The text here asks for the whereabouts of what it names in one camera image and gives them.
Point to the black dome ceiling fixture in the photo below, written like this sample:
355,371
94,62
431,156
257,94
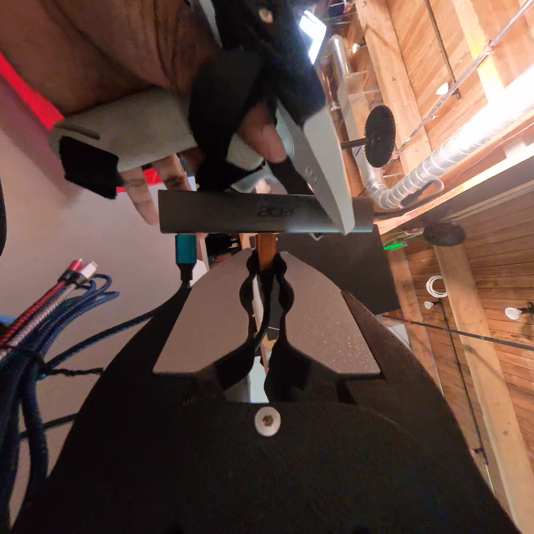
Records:
444,234

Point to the black disc stand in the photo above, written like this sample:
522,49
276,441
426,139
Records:
379,135

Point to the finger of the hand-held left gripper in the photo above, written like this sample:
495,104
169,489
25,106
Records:
329,167

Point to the grey usb hub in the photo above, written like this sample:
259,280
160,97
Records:
217,212

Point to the person's left forearm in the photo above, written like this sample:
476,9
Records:
104,41

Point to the silver ventilation duct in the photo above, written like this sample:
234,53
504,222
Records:
438,162

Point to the person's left hand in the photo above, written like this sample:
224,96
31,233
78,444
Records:
137,129

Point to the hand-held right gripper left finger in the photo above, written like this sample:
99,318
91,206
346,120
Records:
200,325

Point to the black panel board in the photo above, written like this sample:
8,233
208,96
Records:
358,267

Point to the green lit sign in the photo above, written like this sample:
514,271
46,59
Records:
392,246

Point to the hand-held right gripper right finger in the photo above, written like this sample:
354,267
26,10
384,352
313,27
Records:
329,329

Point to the thin metal ceiling pipe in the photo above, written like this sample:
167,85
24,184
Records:
463,79

